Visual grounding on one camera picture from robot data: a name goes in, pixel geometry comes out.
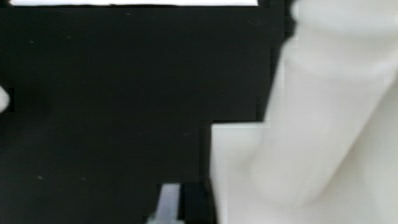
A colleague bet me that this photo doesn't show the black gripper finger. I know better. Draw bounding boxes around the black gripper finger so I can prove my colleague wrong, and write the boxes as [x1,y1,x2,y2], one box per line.
[145,183,204,224]

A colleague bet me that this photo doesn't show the white chair seat block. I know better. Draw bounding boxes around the white chair seat block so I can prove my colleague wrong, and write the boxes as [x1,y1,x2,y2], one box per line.
[211,0,398,224]

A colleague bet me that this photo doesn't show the small white tagged cube rear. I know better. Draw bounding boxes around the small white tagged cube rear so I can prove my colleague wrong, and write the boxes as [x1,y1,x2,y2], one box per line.
[0,86,10,113]

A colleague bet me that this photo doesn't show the white base tag sheet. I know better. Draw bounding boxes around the white base tag sheet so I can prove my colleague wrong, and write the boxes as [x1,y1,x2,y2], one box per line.
[7,0,259,7]

